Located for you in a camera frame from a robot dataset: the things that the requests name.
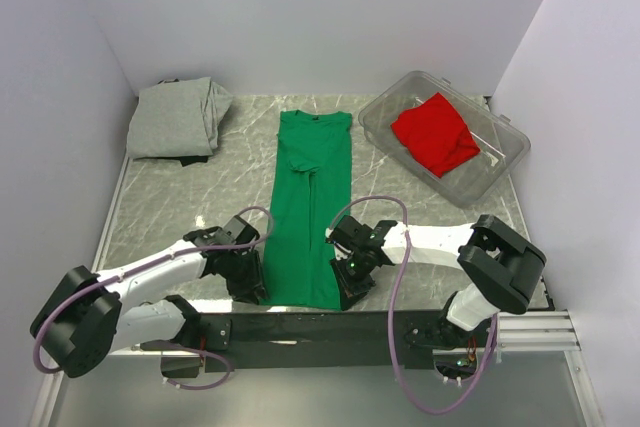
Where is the green t shirt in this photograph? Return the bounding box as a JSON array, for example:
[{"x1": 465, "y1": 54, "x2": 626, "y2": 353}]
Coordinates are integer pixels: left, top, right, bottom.
[{"x1": 263, "y1": 110, "x2": 353, "y2": 310}]

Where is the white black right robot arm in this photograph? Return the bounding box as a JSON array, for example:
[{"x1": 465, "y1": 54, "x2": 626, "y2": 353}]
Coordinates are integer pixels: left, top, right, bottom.
[{"x1": 326, "y1": 214, "x2": 546, "y2": 350}]

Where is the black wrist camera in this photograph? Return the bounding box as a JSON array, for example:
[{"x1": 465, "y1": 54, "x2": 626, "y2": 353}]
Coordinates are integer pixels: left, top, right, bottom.
[
  {"x1": 327, "y1": 215, "x2": 373, "y2": 251},
  {"x1": 219, "y1": 215, "x2": 260, "y2": 245}
]

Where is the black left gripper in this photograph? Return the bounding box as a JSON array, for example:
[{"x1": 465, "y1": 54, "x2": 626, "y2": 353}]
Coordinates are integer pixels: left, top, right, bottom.
[{"x1": 222, "y1": 248, "x2": 269, "y2": 305}]

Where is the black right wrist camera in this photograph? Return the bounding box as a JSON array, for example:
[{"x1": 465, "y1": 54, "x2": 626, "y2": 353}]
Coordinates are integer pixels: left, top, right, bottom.
[{"x1": 327, "y1": 215, "x2": 373, "y2": 251}]

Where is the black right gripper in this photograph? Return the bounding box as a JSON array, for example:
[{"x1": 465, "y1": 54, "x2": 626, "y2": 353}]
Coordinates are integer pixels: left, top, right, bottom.
[{"x1": 330, "y1": 249, "x2": 376, "y2": 311}]

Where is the red t shirt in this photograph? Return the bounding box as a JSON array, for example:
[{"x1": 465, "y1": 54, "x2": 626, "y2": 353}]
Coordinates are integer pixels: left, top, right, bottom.
[{"x1": 391, "y1": 93, "x2": 481, "y2": 178}]

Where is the folded grey t shirt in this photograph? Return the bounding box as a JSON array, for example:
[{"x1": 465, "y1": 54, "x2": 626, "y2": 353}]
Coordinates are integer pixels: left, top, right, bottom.
[{"x1": 126, "y1": 77, "x2": 233, "y2": 159}]

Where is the aluminium frame rail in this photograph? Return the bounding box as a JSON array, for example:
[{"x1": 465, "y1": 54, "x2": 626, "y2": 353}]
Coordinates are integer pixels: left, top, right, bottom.
[{"x1": 496, "y1": 311, "x2": 581, "y2": 352}]

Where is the clear plastic bin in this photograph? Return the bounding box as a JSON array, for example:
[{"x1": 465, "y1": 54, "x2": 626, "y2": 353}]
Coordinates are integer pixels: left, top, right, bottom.
[{"x1": 358, "y1": 71, "x2": 531, "y2": 208}]

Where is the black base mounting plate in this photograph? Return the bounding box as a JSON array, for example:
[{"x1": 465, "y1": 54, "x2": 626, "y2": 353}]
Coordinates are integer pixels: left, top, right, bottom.
[{"x1": 159, "y1": 310, "x2": 499, "y2": 379}]

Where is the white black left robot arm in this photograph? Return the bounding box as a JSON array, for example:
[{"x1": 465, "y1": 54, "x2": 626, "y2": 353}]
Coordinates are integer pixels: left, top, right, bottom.
[{"x1": 30, "y1": 240, "x2": 265, "y2": 378}]

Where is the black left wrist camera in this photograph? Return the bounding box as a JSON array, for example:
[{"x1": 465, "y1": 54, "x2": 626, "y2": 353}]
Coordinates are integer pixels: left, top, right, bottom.
[{"x1": 219, "y1": 215, "x2": 260, "y2": 245}]

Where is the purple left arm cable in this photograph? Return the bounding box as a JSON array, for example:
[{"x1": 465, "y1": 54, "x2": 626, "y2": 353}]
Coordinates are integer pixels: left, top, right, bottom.
[{"x1": 32, "y1": 205, "x2": 275, "y2": 391}]

